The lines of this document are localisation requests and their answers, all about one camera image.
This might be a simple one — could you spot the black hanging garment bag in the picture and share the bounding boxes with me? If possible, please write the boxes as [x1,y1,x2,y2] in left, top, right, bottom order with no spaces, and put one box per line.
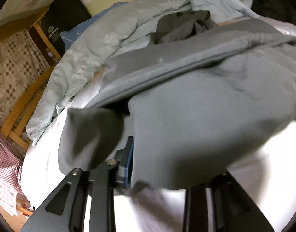
[41,0,91,56]

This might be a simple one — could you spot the blue pillow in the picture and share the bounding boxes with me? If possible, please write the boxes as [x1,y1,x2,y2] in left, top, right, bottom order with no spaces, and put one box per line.
[60,2,128,51]

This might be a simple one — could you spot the wooden bunk bed frame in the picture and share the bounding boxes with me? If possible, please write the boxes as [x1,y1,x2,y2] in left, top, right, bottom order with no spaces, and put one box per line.
[0,6,61,151]

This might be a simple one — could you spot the white bed sheet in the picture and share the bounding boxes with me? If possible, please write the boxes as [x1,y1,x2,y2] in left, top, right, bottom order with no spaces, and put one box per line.
[21,108,232,230]

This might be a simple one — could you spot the light blue duvet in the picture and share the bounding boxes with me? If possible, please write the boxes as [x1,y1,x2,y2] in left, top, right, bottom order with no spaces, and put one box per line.
[26,0,258,145]

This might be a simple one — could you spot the large grey black jacket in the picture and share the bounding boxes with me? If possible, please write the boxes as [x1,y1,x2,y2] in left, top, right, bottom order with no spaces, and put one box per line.
[58,19,296,190]

